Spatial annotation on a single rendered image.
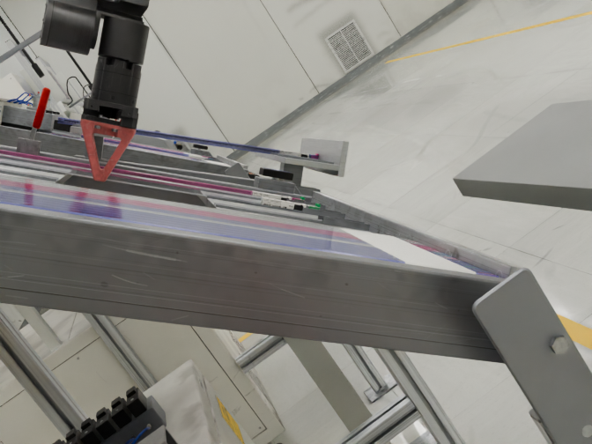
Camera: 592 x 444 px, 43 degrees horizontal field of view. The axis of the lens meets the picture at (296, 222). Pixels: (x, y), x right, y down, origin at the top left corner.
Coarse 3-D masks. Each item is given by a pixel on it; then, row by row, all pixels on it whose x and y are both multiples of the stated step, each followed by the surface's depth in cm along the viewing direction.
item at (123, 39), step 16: (96, 16) 91; (112, 16) 92; (128, 16) 94; (96, 32) 91; (112, 32) 92; (128, 32) 92; (144, 32) 93; (112, 48) 92; (128, 48) 92; (144, 48) 94; (112, 64) 93; (128, 64) 94
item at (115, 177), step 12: (0, 156) 92; (12, 156) 93; (48, 168) 94; (60, 168) 94; (72, 168) 94; (84, 168) 95; (108, 180) 96; (120, 180) 96; (132, 180) 96; (144, 180) 97; (156, 180) 97; (180, 192) 98; (192, 192) 98; (204, 192) 98; (216, 192) 99; (228, 192) 99
